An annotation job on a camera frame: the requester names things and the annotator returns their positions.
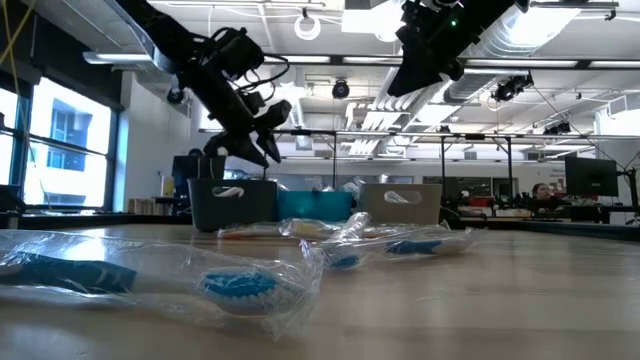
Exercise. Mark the black computer monitor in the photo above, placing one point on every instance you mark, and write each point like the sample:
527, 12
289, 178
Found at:
591, 176

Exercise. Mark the black desk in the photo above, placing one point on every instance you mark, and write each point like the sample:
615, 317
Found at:
595, 212

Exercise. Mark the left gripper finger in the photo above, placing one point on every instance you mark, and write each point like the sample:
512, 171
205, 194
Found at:
240, 147
272, 120

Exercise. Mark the teal plastic bin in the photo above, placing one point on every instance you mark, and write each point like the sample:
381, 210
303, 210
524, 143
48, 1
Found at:
315, 206

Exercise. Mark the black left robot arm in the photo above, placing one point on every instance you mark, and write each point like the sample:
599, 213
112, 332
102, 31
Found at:
160, 30

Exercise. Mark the person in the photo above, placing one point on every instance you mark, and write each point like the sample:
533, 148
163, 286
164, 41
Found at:
542, 195

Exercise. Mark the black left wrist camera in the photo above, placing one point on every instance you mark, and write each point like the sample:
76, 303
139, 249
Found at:
240, 50

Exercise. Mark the white ceiling light fixture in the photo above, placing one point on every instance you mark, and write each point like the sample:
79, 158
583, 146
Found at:
370, 20

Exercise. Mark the dark grey plastic bin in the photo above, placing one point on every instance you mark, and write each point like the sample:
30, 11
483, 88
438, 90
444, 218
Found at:
260, 210

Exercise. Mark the black wall screen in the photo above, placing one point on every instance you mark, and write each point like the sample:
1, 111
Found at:
182, 170

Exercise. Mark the light grey plastic bin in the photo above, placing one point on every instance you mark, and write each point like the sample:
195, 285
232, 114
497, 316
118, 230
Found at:
430, 210

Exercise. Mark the blue toothbrush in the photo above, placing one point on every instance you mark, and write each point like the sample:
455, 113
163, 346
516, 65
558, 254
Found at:
150, 280
415, 246
342, 260
320, 186

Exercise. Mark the black round ceiling camera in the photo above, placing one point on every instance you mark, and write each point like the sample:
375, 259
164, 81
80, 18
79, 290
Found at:
340, 89
175, 96
510, 87

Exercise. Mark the yellow container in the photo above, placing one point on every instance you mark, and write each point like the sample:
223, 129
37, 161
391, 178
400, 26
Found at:
167, 184

